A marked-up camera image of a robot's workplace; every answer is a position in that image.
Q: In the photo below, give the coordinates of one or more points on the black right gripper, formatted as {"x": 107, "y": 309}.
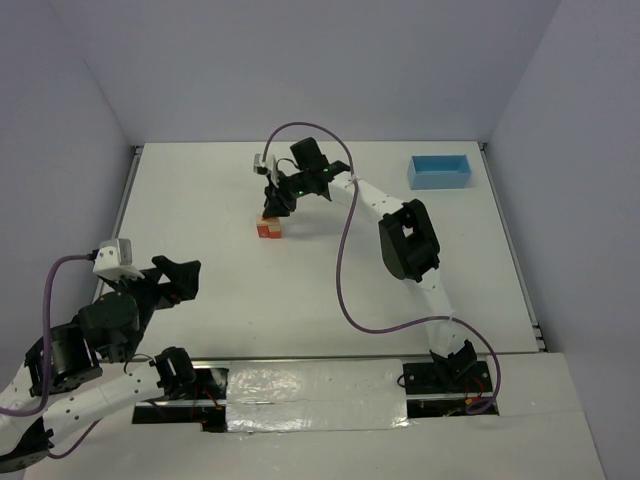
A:
{"x": 278, "y": 193}

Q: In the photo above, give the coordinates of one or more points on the left aluminium table rail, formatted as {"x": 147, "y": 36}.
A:
{"x": 111, "y": 188}

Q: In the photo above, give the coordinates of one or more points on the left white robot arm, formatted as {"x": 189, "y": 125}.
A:
{"x": 79, "y": 372}

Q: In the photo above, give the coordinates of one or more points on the aluminium table rail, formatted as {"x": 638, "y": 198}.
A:
{"x": 111, "y": 188}
{"x": 539, "y": 336}

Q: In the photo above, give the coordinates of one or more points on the right aluminium table rail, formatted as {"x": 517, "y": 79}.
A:
{"x": 539, "y": 336}

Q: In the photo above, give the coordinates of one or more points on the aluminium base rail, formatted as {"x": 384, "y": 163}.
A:
{"x": 205, "y": 403}

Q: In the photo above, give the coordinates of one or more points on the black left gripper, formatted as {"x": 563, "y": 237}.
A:
{"x": 157, "y": 282}

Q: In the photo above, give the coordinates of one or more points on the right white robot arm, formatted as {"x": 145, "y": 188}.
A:
{"x": 409, "y": 246}

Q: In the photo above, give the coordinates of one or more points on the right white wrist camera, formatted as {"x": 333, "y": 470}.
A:
{"x": 265, "y": 165}

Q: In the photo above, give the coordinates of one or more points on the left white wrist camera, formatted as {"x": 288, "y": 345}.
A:
{"x": 114, "y": 261}

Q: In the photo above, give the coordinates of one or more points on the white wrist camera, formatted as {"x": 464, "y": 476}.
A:
{"x": 114, "y": 261}
{"x": 265, "y": 165}

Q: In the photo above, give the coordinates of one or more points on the blue plastic bin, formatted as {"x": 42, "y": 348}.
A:
{"x": 437, "y": 172}

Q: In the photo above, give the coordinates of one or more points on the silver tape sheet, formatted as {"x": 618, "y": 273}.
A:
{"x": 315, "y": 396}

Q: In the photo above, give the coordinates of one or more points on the plain red cube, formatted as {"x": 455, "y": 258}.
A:
{"x": 263, "y": 231}

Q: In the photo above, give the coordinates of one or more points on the natural wood rectangular block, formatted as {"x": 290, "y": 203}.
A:
{"x": 271, "y": 222}

